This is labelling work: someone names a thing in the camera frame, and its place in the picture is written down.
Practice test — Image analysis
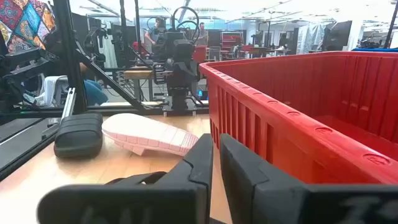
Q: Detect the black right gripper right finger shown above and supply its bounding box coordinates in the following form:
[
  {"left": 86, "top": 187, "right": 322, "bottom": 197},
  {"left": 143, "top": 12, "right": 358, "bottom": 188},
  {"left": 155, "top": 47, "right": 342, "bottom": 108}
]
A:
[{"left": 220, "top": 133, "right": 398, "bottom": 224}]

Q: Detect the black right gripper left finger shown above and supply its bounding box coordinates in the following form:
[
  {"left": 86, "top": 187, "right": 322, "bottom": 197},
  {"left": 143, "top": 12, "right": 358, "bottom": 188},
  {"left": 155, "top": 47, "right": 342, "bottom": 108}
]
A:
[{"left": 36, "top": 133, "right": 215, "bottom": 224}]

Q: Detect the pink slide sandal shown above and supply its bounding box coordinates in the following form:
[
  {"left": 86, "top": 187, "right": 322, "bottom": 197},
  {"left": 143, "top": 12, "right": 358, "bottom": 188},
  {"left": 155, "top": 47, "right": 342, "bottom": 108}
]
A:
[{"left": 101, "top": 113, "right": 200, "bottom": 157}]

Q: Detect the black slide sandal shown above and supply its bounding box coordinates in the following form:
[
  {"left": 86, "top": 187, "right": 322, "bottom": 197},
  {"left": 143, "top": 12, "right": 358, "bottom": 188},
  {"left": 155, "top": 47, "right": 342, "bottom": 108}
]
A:
[{"left": 53, "top": 112, "right": 104, "bottom": 159}]

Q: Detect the red plastic bin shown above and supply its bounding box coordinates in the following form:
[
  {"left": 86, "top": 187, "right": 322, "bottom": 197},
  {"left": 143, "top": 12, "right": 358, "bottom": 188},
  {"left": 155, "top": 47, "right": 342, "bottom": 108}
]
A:
[{"left": 198, "top": 51, "right": 398, "bottom": 187}]

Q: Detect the person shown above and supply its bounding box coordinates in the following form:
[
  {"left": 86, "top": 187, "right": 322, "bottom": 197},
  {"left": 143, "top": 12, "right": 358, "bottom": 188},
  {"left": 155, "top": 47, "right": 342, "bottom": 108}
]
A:
[
  {"left": 43, "top": 29, "right": 109, "bottom": 106},
  {"left": 197, "top": 21, "right": 210, "bottom": 47},
  {"left": 144, "top": 17, "right": 165, "bottom": 54}
]

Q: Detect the wooden bench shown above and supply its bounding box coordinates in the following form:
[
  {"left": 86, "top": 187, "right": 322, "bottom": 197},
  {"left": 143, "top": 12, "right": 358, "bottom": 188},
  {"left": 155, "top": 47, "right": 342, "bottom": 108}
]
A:
[{"left": 123, "top": 68, "right": 155, "bottom": 102}]

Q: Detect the red tool cart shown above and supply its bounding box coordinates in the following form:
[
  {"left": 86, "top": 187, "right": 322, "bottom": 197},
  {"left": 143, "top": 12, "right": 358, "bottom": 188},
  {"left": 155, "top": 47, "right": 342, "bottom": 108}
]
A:
[{"left": 220, "top": 30, "right": 246, "bottom": 53}]

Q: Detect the white chair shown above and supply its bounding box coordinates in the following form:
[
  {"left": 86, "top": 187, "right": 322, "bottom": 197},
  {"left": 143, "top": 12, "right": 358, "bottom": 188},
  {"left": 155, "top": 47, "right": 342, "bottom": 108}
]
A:
[{"left": 34, "top": 75, "right": 70, "bottom": 107}]

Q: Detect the black monitor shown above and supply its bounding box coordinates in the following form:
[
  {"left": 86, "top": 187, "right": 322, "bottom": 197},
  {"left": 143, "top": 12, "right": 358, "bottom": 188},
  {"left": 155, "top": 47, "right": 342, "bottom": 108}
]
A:
[{"left": 322, "top": 20, "right": 354, "bottom": 52}]

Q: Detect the colourful patchwork cloth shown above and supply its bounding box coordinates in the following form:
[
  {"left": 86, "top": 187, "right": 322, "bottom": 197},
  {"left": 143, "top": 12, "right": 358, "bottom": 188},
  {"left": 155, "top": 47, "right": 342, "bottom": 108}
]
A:
[{"left": 0, "top": 0, "right": 57, "bottom": 54}]

